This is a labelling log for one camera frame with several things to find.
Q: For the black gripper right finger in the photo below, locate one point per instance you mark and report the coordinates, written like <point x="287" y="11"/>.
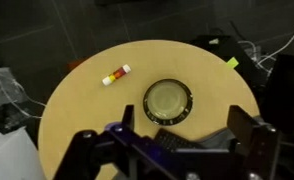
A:
<point x="245" y="130"/>

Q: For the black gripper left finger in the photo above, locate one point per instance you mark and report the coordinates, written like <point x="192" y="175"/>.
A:
<point x="128" y="117"/>

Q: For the black computer keyboard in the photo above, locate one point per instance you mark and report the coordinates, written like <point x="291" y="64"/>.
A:
<point x="171" y="141"/>

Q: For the round wooden table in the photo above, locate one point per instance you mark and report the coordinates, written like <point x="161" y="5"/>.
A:
<point x="96" y="93"/>

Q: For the green sticky note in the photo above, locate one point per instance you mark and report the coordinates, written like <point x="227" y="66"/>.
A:
<point x="232" y="62"/>

